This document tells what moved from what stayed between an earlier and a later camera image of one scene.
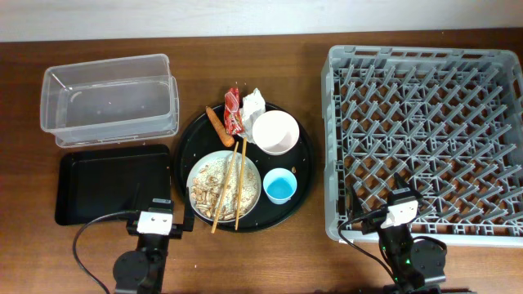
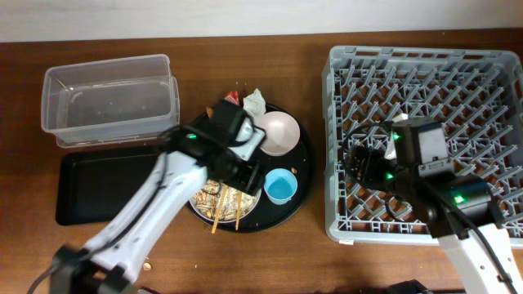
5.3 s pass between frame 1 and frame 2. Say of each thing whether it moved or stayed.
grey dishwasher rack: stayed
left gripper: moved
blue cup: stayed
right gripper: moved
